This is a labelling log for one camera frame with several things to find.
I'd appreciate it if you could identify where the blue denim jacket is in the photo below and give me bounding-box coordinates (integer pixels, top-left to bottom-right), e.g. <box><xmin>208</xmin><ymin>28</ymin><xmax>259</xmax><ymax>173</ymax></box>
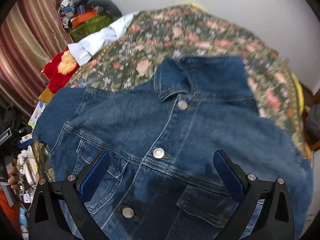
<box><xmin>33</xmin><ymin>56</ymin><xmax>313</xmax><ymax>239</ymax></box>

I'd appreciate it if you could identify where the person's left hand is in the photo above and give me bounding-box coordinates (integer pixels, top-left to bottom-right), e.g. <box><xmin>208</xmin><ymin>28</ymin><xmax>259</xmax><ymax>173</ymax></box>
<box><xmin>8</xmin><ymin>166</ymin><xmax>20</xmax><ymax>191</ymax></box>

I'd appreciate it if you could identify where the brown cardboard piece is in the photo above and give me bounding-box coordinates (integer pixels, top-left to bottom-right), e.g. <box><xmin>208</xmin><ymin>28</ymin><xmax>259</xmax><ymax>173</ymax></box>
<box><xmin>39</xmin><ymin>85</ymin><xmax>57</xmax><ymax>103</ymax></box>

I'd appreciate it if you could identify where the red plush toy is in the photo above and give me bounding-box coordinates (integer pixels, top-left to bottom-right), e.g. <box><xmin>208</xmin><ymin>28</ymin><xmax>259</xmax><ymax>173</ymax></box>
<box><xmin>42</xmin><ymin>47</ymin><xmax>79</xmax><ymax>93</ymax></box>

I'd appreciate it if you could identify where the striped pink curtain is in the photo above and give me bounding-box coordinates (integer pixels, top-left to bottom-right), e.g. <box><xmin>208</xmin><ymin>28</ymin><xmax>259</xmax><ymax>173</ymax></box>
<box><xmin>1</xmin><ymin>0</ymin><xmax>72</xmax><ymax>115</ymax></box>

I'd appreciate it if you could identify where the white folded garment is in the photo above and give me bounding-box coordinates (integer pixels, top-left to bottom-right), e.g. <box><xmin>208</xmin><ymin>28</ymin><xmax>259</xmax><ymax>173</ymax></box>
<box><xmin>67</xmin><ymin>11</ymin><xmax>140</xmax><ymax>66</ymax></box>

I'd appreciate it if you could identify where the green box clutter pile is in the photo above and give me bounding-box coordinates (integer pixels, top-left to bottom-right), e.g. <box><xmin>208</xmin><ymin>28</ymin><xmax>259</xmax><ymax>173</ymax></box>
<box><xmin>58</xmin><ymin>0</ymin><xmax>113</xmax><ymax>42</ymax></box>

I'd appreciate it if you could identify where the grey plush cushion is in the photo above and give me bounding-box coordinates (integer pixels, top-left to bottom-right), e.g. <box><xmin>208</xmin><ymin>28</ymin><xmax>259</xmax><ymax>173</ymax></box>
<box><xmin>86</xmin><ymin>0</ymin><xmax>123</xmax><ymax>18</ymax></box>

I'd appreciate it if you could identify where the floral green bedspread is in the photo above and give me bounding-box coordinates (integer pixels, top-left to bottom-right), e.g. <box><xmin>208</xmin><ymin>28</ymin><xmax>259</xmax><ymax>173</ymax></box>
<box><xmin>32</xmin><ymin>3</ymin><xmax>312</xmax><ymax>183</ymax></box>

